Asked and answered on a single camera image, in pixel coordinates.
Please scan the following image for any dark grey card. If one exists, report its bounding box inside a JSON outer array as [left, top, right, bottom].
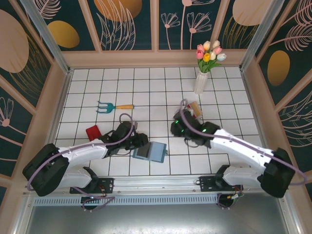
[[136, 143, 152, 159]]

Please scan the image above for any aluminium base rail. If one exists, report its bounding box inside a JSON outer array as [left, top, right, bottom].
[[23, 172, 292, 195]]

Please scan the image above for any aluminium frame post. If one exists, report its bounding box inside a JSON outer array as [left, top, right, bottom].
[[239, 0, 292, 71], [19, 0, 74, 75]]

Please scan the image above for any white ribbed vase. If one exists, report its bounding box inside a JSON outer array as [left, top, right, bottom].
[[194, 71, 208, 95]]

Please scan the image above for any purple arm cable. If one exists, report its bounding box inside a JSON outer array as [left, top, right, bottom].
[[179, 98, 307, 187], [27, 113, 137, 190]]

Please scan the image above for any slotted grey cable duct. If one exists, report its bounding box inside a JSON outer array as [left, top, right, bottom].
[[33, 196, 220, 206]]

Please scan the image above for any teal garden fork orange handle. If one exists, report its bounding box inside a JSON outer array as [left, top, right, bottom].
[[96, 100, 134, 115]]

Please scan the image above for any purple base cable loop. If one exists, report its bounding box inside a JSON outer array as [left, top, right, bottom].
[[217, 192, 244, 210], [73, 190, 117, 213]]

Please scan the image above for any red toy spade wooden handle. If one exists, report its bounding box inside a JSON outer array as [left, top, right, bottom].
[[85, 125, 102, 141]]

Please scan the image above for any pastel tulip bouquet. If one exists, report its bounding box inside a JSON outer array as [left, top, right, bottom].
[[196, 40, 228, 73]]

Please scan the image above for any grey metal sheet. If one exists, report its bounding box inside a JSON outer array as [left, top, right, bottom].
[[24, 205, 300, 234]]

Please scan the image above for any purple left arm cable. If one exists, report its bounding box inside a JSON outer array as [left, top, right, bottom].
[[27, 113, 137, 190]]

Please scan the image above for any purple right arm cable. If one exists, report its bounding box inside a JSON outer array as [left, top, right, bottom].
[[179, 98, 307, 187]]

